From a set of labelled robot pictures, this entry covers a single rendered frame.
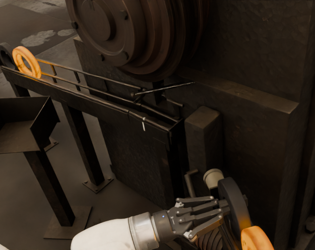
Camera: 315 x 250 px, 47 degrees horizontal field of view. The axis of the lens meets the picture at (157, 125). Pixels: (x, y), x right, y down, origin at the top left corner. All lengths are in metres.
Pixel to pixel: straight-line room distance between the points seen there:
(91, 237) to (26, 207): 1.27
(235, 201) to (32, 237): 1.32
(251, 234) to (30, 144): 0.97
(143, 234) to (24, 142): 0.80
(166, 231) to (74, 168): 1.41
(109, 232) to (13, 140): 0.80
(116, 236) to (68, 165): 1.42
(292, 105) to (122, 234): 0.55
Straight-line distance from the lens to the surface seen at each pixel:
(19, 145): 1.53
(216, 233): 1.14
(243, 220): 0.88
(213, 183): 1.05
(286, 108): 1.01
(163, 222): 0.89
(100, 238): 0.89
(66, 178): 2.19
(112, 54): 1.05
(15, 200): 2.22
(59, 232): 1.94
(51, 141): 2.48
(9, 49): 2.08
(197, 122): 1.08
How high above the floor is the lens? 1.48
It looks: 39 degrees down
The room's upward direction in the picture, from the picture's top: 10 degrees counter-clockwise
